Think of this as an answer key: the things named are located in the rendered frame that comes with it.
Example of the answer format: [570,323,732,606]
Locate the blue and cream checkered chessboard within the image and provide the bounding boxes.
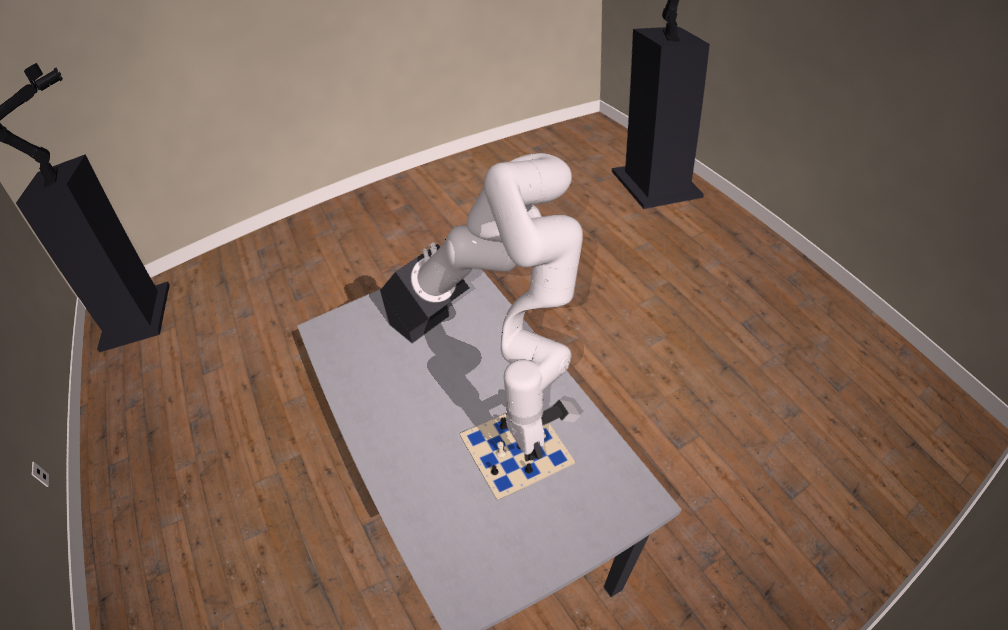
[460,414,576,500]

